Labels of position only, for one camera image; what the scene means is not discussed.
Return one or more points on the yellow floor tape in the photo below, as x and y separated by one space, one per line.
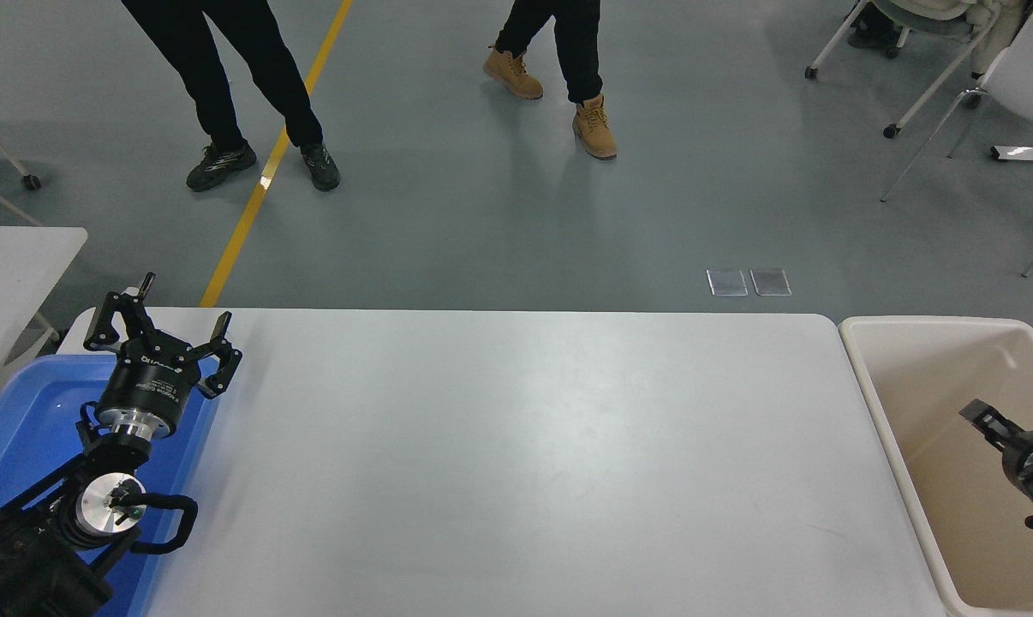
242 223

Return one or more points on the white side table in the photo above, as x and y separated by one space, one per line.
11 274

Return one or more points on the silver metal bar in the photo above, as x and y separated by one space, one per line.
1027 154

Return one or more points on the large pale bin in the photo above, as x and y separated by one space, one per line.
928 386

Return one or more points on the grey office chair with castors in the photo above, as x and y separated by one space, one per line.
919 7

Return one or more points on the person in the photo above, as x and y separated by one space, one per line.
225 68
568 43
872 38

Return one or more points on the chair base with castor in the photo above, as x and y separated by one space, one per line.
29 181

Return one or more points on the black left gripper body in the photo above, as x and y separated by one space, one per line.
152 381

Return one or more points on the white chair with metal legs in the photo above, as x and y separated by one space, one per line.
1030 81

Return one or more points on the metal floor plate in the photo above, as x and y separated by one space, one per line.
727 283
771 282

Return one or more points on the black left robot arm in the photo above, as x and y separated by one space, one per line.
20 557

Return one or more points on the blue plastic tray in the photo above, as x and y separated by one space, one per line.
28 428

